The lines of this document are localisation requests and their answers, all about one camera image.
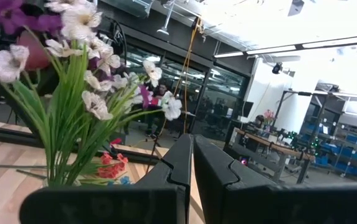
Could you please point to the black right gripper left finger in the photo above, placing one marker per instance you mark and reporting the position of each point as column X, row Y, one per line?
column 103, row 205

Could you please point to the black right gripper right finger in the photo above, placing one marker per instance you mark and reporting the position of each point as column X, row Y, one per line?
column 274, row 205

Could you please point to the clear glass vase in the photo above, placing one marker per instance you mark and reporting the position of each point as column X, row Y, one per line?
column 77, row 183

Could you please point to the orange artificial flower bunch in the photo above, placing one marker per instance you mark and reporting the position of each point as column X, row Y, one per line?
column 112, row 169

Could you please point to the white artificial flower bunch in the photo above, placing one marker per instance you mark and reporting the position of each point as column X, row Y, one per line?
column 95, row 105

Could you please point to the pink background flowers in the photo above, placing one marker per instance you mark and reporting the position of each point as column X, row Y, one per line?
column 269, row 115

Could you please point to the background wooden desk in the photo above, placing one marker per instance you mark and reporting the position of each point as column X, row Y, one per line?
column 278, row 146

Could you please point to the small red object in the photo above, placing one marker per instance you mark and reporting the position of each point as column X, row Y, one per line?
column 116, row 142

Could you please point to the person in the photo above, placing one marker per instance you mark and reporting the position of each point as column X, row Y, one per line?
column 259, row 119
column 159, row 93

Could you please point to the rack with blue bins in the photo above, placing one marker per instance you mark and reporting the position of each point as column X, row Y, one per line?
column 355, row 155

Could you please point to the black background monitor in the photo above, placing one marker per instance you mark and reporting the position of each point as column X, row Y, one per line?
column 247, row 109

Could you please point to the black ceiling spotlight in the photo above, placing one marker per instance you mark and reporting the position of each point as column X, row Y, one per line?
column 277, row 68

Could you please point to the long ceiling light strip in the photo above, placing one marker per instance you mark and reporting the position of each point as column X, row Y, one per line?
column 271, row 49

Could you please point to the black background rig frame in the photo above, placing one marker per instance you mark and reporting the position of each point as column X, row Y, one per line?
column 304, row 93

